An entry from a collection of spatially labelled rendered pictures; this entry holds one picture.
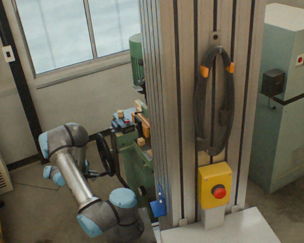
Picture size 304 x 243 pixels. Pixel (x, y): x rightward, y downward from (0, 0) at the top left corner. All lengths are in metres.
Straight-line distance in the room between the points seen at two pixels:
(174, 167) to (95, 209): 0.60
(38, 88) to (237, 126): 2.49
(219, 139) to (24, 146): 2.72
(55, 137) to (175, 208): 0.73
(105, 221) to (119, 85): 2.21
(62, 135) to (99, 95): 1.88
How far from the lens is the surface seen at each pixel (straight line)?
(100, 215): 1.43
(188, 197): 1.02
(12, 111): 3.25
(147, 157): 1.88
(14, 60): 2.97
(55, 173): 1.92
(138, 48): 1.79
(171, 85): 0.78
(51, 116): 3.35
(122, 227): 1.55
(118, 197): 1.47
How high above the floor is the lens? 2.09
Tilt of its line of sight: 32 degrees down
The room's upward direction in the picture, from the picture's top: 5 degrees counter-clockwise
